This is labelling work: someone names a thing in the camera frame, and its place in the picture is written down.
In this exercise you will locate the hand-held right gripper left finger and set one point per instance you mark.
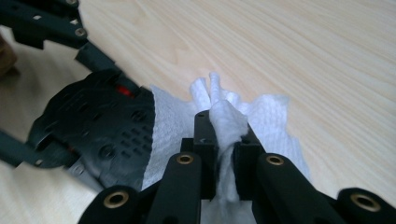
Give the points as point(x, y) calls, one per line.
point(204, 137)

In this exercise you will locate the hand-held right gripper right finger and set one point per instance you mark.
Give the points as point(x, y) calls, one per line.
point(246, 155)

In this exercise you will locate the white wet wipe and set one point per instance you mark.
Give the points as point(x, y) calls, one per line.
point(267, 124)

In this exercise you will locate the blue toy car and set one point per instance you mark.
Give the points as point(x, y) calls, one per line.
point(102, 124)

